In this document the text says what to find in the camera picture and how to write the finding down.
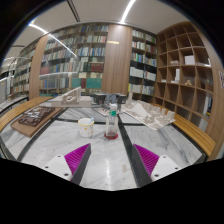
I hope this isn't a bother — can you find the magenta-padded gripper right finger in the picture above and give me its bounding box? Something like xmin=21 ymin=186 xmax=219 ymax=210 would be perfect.
xmin=132 ymin=143 xmax=183 ymax=188

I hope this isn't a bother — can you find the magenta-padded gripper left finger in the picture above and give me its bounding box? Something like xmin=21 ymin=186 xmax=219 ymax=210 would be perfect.
xmin=41 ymin=143 xmax=92 ymax=186

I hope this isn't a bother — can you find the clear bottle with green label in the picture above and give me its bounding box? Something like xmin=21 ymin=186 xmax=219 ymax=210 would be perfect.
xmin=104 ymin=103 xmax=120 ymax=140

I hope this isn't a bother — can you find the wide white architectural model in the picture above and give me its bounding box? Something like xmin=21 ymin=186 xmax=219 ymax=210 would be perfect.
xmin=121 ymin=92 xmax=177 ymax=131

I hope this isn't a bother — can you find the curved wooden bench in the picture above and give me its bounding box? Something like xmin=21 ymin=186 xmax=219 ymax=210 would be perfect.
xmin=171 ymin=113 xmax=217 ymax=158
xmin=0 ymin=96 xmax=53 ymax=133

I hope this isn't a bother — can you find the brown model on wooden board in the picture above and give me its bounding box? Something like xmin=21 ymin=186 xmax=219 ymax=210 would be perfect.
xmin=9 ymin=105 xmax=64 ymax=138

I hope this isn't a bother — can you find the tall white architectural model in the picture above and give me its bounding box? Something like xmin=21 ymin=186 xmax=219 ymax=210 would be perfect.
xmin=50 ymin=85 xmax=93 ymax=108

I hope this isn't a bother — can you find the dark grey architectural model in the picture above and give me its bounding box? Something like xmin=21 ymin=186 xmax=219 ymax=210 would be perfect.
xmin=93 ymin=92 xmax=128 ymax=109

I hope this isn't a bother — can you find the wooden cubby shelf unit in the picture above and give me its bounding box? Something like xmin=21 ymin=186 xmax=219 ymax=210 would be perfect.
xmin=153 ymin=21 xmax=221 ymax=123

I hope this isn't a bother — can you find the straight ceiling light strip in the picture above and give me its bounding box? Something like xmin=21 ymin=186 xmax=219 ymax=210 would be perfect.
xmin=119 ymin=0 xmax=137 ymax=24

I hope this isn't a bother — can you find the white mug with yellow handle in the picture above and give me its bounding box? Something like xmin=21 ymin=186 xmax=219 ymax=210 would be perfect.
xmin=77 ymin=117 xmax=95 ymax=138

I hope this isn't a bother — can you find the wooden bookshelf wall with books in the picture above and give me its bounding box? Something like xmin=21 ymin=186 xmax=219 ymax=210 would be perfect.
xmin=9 ymin=23 xmax=158 ymax=101

